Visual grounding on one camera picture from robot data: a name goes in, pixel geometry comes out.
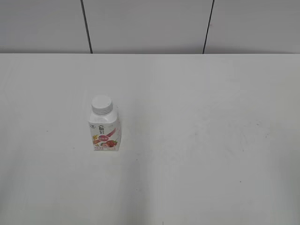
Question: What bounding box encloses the white strawberry yogurt bottle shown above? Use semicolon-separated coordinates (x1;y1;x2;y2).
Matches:
88;109;121;151

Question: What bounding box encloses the white ribbed bottle cap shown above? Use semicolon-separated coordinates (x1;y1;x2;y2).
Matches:
91;95;113;116

